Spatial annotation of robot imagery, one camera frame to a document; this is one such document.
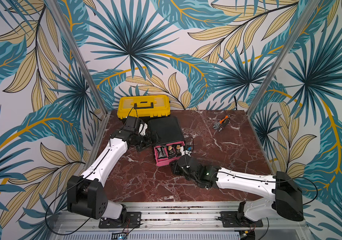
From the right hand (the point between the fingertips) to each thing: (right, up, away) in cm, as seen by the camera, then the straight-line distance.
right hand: (169, 164), depth 77 cm
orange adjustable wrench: (+35, +21, +34) cm, 53 cm away
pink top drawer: (-4, +1, -1) cm, 5 cm away
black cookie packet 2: (+1, +5, +3) cm, 6 cm away
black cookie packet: (-4, +6, +3) cm, 8 cm away
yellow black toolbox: (-18, +34, +24) cm, 45 cm away
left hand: (-8, +10, +3) cm, 13 cm away
